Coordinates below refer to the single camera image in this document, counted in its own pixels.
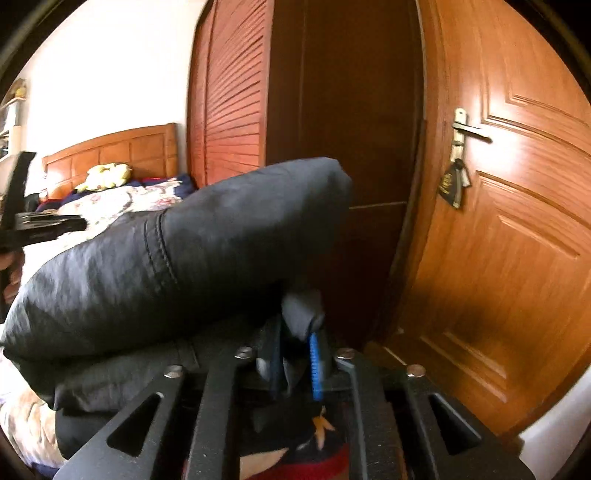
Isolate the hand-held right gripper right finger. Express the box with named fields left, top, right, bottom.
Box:
left=307, top=330, right=532, bottom=480

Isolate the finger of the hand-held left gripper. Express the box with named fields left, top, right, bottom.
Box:
left=14, top=213, right=88, bottom=244

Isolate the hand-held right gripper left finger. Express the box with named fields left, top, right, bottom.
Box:
left=53, top=318, right=283, bottom=480

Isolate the black jacket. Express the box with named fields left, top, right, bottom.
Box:
left=0, top=157, right=354, bottom=460

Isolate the person's left hand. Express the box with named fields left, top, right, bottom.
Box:
left=0, top=251, right=26, bottom=308

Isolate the floral blanket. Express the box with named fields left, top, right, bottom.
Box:
left=0, top=178, right=185, bottom=467

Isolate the yellow plush toy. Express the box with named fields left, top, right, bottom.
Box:
left=75, top=162, right=132, bottom=192

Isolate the dark patterned slipper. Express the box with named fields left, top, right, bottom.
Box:
left=235, top=401, right=354, bottom=480

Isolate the wooden bed headboard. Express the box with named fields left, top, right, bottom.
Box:
left=42, top=123, right=179, bottom=199

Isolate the hanging key tag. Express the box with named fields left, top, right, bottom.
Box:
left=438, top=158, right=472, bottom=209

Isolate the wooden slatted wardrobe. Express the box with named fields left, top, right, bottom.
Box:
left=187, top=0, right=426, bottom=342

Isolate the wooden door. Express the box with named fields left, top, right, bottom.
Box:
left=383, top=0, right=591, bottom=439

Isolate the white wall shelf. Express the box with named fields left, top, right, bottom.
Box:
left=0, top=78, right=26, bottom=162

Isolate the brass door handle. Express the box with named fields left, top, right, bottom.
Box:
left=451, top=108, right=492, bottom=160

